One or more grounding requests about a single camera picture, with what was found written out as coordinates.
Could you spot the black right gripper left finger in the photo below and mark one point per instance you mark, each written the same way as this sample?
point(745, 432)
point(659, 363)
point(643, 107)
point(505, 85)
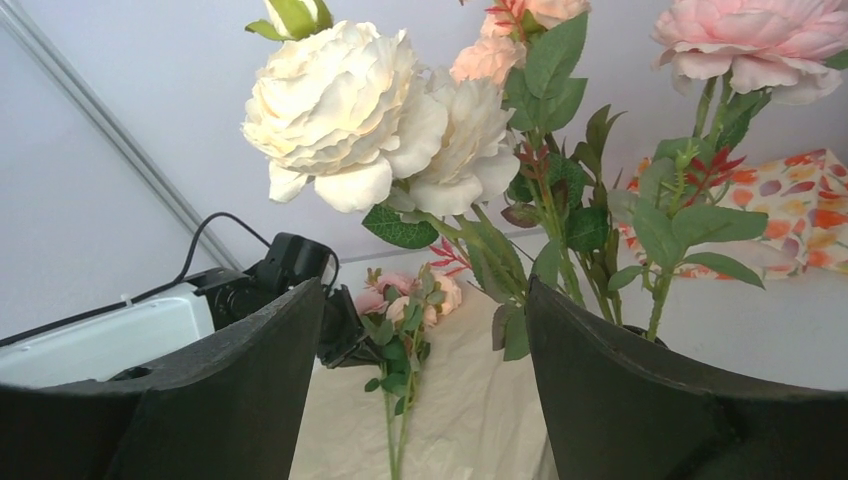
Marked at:
point(228, 406)

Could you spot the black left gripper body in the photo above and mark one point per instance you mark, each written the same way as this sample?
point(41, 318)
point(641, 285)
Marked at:
point(292, 259)

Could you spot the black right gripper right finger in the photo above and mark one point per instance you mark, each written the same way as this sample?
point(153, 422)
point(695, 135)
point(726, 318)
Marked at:
point(618, 406)

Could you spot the small pink rose stem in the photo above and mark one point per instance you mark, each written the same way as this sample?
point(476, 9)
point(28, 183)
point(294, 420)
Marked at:
point(397, 311)

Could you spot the orange wrapping paper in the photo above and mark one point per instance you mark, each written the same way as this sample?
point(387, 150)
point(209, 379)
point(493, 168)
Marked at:
point(478, 417)

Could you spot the white peony flower stem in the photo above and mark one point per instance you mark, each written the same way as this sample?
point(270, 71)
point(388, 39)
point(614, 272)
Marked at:
point(351, 111)

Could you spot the peach rose flower stem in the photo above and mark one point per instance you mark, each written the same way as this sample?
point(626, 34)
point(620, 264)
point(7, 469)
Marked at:
point(529, 50)

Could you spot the pink peony flower stem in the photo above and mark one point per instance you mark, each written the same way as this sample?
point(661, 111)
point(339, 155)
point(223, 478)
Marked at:
point(747, 55)

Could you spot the dark brown vase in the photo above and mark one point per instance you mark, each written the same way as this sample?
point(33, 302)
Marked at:
point(643, 333)

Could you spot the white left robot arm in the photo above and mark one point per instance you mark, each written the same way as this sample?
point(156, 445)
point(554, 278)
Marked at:
point(109, 342)

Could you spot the orange floral cloth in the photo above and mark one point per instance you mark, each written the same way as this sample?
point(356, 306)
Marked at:
point(804, 198)

